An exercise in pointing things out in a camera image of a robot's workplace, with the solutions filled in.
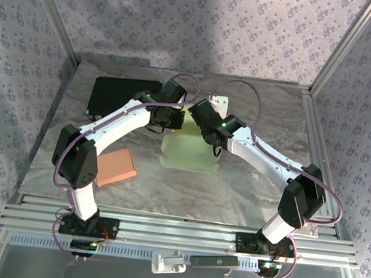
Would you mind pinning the green paper box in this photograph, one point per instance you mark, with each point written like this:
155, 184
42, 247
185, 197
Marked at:
184, 152

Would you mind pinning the orange paper box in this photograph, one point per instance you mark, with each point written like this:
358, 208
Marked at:
115, 168

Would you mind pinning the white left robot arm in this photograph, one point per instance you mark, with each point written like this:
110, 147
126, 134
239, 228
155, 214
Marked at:
120, 121

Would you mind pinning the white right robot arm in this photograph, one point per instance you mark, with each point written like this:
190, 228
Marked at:
263, 158

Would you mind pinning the black ribbed carrying case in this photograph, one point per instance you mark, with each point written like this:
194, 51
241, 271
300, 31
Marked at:
110, 93

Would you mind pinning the dark rectangular bar device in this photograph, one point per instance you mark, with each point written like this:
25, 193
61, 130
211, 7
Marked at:
215, 261

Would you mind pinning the small right controller board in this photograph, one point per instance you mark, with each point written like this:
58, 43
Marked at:
269, 271

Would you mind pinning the small controller board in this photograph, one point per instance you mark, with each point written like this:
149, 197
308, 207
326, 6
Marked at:
81, 244
269, 271

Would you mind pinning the small left controller board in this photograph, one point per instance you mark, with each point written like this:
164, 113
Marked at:
81, 244

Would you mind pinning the grey metal base panel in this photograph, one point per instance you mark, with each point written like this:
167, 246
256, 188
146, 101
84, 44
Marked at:
123, 276

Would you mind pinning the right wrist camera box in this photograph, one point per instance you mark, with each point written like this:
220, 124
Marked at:
206, 116

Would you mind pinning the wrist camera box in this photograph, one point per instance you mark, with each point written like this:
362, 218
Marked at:
206, 116
173, 91

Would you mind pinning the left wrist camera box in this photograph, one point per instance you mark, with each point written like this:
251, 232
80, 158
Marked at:
173, 91

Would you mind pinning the aluminium side rail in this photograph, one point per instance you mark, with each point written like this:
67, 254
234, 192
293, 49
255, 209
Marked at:
312, 120

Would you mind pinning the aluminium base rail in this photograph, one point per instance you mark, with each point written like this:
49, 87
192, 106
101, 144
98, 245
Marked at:
178, 235

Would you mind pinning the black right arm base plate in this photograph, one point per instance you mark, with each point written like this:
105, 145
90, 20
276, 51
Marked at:
244, 244

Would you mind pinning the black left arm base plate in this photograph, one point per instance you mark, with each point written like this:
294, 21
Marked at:
111, 229

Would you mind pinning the aluminium frame post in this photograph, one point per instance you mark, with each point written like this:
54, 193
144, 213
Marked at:
343, 46

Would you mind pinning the white plastic bracket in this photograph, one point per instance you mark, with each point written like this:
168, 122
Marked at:
166, 264

